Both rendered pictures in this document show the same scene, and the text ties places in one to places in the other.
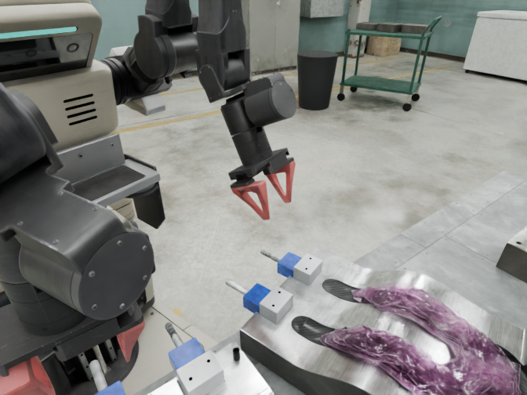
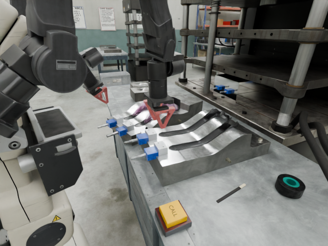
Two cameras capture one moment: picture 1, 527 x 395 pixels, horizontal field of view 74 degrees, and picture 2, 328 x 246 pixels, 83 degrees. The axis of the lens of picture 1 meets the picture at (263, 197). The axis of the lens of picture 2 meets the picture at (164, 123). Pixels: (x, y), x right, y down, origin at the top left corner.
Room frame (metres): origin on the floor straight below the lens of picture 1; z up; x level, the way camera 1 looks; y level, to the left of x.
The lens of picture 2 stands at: (0.05, 0.71, 1.29)
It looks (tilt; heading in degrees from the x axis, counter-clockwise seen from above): 27 degrees down; 284
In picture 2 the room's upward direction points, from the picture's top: straight up
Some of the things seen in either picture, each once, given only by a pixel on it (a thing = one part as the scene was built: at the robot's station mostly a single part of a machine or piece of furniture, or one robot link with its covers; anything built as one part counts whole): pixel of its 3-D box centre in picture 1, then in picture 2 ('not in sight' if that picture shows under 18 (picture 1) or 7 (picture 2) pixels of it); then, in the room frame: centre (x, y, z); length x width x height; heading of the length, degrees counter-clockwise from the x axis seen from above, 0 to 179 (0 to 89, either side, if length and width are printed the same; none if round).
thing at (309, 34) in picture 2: not in sight; (262, 42); (-0.32, -0.99, 1.20); 1.29 x 0.83 x 0.19; 126
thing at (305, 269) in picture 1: (287, 263); (109, 123); (0.53, -0.05, 0.86); 0.13 x 0.05 x 0.05; 54
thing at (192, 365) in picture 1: (186, 355); (139, 139); (0.30, 0.11, 0.89); 0.13 x 0.05 x 0.05; 36
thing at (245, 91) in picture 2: not in sight; (249, 86); (-0.27, -0.92, 0.87); 0.50 x 0.27 x 0.17; 36
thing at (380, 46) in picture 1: (383, 44); not in sight; (8.09, -2.58, 0.20); 0.63 x 0.44 x 0.40; 124
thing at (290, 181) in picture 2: not in sight; (289, 185); (-0.25, 0.16, 0.82); 0.08 x 0.08 x 0.04
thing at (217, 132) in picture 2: not in sight; (200, 127); (0.07, 0.00, 0.92); 0.35 x 0.16 x 0.09; 36
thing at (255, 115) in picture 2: not in sight; (249, 95); (-0.31, -1.00, 0.76); 1.30 x 0.84 x 0.07; 126
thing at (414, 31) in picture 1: (386, 60); not in sight; (4.58, -1.53, 0.50); 0.98 x 0.55 x 1.01; 59
